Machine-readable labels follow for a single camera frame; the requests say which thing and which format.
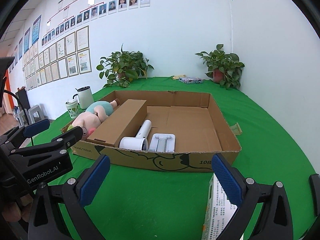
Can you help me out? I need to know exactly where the potted green plant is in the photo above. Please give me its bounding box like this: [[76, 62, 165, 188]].
[[96, 46, 154, 88], [195, 44, 245, 89]]

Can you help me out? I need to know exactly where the grey plastic stool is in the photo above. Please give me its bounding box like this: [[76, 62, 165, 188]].
[[17, 105, 45, 127]]

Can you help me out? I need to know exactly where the patterned tissue pack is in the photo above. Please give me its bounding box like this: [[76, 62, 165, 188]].
[[179, 77, 203, 84]]

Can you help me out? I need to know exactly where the large brown cardboard box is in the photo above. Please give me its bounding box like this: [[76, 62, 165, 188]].
[[62, 90, 241, 172]]

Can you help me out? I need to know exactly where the left potted green plant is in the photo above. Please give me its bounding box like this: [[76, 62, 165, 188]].
[[96, 46, 154, 88]]

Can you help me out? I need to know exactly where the yellow cloth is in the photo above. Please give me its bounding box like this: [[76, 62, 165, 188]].
[[171, 75, 187, 80]]

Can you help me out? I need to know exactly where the brown cardboard inner divider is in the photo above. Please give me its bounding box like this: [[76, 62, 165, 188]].
[[87, 99, 147, 147]]

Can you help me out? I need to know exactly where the white hair dryer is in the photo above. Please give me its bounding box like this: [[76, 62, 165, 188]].
[[119, 120, 151, 151]]

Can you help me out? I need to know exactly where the pink pig plush toy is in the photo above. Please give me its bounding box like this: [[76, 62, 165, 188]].
[[67, 99, 120, 140]]

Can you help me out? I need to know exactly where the small transparent plastic packet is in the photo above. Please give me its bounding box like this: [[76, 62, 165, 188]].
[[230, 123, 242, 135]]

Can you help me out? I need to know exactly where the white green medicine box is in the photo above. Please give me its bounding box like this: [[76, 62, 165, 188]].
[[201, 174, 237, 240]]

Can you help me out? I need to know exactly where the right potted green plant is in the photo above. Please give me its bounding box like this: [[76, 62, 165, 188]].
[[195, 44, 245, 89]]

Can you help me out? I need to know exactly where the green patterned cup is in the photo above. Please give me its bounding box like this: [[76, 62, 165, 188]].
[[66, 99, 80, 119]]

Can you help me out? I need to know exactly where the white folding phone stand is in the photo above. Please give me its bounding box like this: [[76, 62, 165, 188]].
[[148, 133, 175, 153]]

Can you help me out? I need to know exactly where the person's left hand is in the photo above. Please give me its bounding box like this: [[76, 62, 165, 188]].
[[2, 194, 33, 223]]

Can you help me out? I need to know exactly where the white electric kettle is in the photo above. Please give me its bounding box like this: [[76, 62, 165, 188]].
[[73, 86, 94, 109]]

